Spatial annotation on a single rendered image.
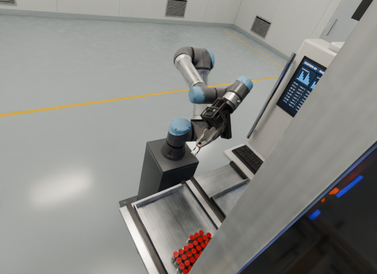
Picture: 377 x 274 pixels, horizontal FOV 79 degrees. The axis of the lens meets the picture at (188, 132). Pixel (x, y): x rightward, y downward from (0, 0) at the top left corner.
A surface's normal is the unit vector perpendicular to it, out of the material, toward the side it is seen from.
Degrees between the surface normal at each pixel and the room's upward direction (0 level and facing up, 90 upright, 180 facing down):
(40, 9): 90
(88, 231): 0
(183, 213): 0
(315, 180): 90
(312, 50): 90
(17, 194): 0
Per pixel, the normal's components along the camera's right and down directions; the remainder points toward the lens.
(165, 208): 0.24, -0.74
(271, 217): -0.80, 0.22
